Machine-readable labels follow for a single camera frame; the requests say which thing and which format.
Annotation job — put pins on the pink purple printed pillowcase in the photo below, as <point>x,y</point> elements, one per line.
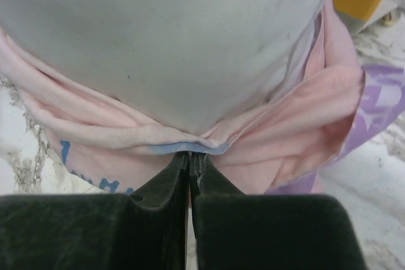
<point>274,148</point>

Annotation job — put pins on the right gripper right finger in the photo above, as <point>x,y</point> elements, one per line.
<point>238,231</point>

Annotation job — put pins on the white pillow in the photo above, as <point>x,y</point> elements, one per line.
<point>186,63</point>

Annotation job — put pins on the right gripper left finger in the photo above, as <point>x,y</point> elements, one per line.
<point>146,229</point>

